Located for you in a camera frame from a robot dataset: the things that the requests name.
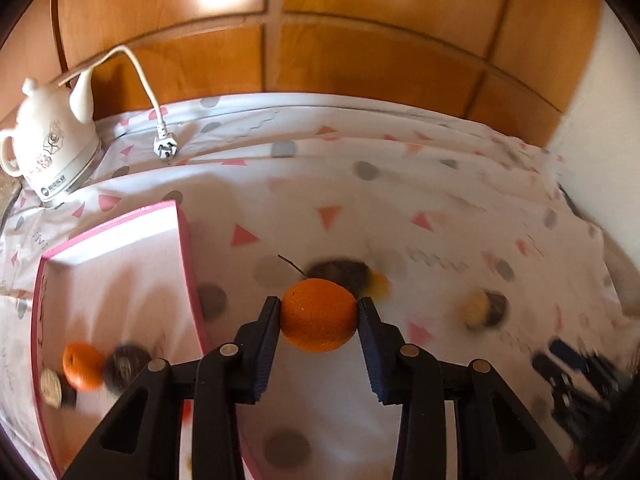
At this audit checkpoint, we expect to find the small yellow round fruit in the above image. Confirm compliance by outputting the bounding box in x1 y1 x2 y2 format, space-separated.
360 270 392 302

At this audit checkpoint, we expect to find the orange mandarin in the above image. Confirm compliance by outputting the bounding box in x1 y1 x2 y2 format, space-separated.
280 278 358 353

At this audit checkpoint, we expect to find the dark purple round fruit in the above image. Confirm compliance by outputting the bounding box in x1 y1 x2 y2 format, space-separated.
102 344 152 396

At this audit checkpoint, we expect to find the dark fruit with stem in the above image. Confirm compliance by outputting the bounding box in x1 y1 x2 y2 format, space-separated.
278 255 373 299

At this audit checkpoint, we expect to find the pink-edged white tray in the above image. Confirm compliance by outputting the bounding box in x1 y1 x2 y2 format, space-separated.
29 199 266 480

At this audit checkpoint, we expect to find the patterned white tablecloth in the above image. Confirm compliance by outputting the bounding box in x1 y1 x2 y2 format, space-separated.
1 94 631 478

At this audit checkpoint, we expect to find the orange in tray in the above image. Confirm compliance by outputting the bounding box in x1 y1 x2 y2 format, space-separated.
62 342 105 391

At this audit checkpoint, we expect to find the white ceramic electric kettle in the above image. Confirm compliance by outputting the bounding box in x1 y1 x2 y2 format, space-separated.
1 70 100 203

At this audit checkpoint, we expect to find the white kettle power cable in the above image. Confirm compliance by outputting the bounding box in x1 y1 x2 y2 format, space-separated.
56 44 179 162

